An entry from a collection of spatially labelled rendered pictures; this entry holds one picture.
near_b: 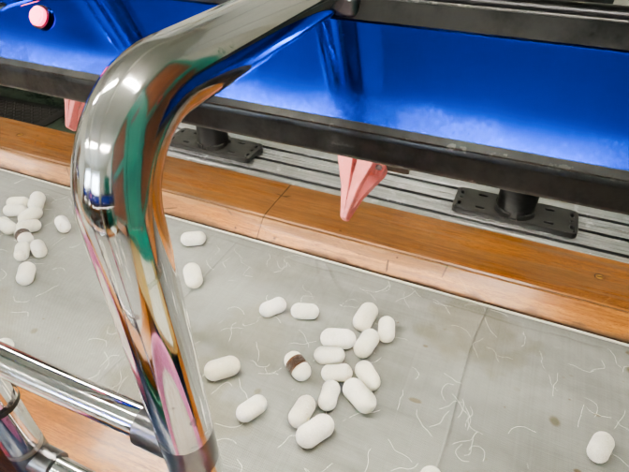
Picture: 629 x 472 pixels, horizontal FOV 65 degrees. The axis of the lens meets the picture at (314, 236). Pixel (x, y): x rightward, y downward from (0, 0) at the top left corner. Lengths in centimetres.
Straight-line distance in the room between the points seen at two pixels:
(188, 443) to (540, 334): 46
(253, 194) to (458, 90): 53
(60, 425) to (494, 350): 43
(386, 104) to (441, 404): 35
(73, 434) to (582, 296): 54
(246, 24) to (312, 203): 54
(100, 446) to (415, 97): 38
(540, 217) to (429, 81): 68
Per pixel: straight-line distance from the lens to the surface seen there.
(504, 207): 87
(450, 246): 65
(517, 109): 23
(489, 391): 54
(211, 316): 58
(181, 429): 21
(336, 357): 52
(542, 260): 66
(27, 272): 69
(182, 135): 111
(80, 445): 49
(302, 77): 25
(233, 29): 17
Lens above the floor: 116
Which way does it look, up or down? 38 degrees down
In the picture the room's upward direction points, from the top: straight up
